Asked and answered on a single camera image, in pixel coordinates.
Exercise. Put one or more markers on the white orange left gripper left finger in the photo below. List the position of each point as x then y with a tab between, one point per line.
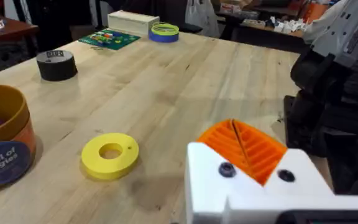
207	180

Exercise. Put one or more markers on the white orange left gripper right finger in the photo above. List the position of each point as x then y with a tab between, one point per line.
294	174

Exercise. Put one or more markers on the yellow disc with holes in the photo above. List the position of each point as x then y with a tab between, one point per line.
92	155

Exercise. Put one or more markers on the dark cluttered workbench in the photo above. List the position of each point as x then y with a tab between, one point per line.
259	34

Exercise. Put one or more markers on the heap of white parts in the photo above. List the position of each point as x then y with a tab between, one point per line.
287	25

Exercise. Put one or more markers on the yellow-green tape roll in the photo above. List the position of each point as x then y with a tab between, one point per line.
165	28

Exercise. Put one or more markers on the white plastic bag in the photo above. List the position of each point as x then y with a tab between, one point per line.
201	17

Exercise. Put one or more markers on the green board with toy blocks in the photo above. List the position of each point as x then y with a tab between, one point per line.
109	38

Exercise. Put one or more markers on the white cardboard box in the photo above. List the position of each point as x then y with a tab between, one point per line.
132	21

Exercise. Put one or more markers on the black tape roll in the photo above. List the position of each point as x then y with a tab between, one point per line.
56	66

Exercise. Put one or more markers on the orange toy tub with label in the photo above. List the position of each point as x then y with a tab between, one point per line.
2	140

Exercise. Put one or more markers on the brown wooden side table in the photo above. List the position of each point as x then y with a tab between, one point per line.
8	31

